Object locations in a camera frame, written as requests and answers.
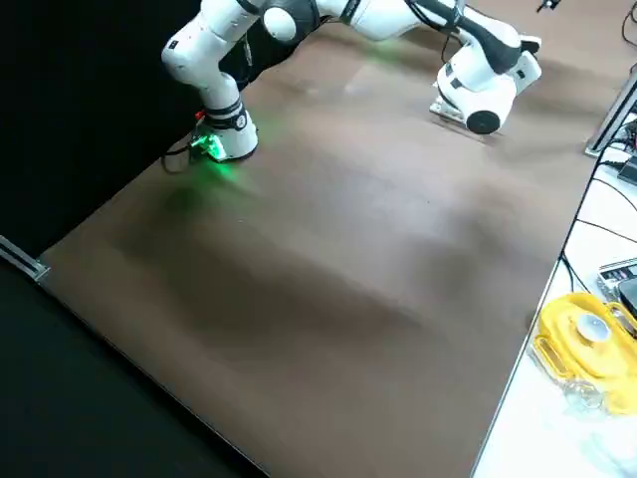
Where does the black base cable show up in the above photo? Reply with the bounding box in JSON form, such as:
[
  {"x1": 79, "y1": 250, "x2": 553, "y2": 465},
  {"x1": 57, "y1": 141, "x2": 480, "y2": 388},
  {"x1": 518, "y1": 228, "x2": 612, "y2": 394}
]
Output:
[{"x1": 161, "y1": 140, "x2": 201, "y2": 175}]

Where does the yellow plastic tray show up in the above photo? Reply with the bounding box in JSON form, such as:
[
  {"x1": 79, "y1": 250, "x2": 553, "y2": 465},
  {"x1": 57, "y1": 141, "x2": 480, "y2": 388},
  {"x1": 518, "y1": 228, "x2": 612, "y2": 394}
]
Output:
[{"x1": 533, "y1": 292, "x2": 637, "y2": 417}]

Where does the aluminium frame post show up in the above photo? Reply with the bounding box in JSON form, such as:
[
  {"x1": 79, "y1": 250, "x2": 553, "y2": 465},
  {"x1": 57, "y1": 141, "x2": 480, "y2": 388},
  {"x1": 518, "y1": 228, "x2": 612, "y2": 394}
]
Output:
[{"x1": 0, "y1": 235, "x2": 52, "y2": 283}]

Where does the black device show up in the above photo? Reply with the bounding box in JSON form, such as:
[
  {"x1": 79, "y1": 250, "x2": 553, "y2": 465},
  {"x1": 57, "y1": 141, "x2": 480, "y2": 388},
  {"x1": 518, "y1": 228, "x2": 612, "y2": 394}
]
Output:
[{"x1": 616, "y1": 278, "x2": 637, "y2": 320}]

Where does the grey box with labels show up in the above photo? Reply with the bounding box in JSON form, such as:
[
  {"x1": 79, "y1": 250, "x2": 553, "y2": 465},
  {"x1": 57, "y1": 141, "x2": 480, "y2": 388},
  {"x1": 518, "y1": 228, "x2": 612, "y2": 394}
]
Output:
[{"x1": 595, "y1": 257, "x2": 637, "y2": 300}]

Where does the white round dish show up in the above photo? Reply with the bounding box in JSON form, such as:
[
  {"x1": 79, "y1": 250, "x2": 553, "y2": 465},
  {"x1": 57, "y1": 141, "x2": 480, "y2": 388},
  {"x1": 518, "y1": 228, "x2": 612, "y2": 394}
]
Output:
[{"x1": 574, "y1": 313, "x2": 612, "y2": 346}]

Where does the aluminium camera post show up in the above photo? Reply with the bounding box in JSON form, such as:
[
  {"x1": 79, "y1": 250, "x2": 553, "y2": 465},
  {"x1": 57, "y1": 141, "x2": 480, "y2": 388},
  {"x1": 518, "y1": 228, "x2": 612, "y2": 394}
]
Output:
[{"x1": 583, "y1": 74, "x2": 637, "y2": 158}]

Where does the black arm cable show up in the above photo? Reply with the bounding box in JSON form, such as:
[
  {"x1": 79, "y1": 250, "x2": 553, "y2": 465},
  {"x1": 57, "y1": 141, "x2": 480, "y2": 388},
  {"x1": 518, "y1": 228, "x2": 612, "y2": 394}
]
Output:
[{"x1": 440, "y1": 0, "x2": 469, "y2": 69}]

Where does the white test tube rack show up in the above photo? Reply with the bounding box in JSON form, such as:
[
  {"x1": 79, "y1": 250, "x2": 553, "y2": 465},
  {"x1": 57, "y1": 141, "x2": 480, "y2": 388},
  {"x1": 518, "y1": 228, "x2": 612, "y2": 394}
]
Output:
[{"x1": 429, "y1": 82, "x2": 472, "y2": 126}]

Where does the clear glass flask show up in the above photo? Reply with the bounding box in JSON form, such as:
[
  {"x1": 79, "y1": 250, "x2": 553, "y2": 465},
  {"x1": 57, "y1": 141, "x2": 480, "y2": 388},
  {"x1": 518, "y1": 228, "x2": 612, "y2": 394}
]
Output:
[{"x1": 563, "y1": 379, "x2": 606, "y2": 413}]

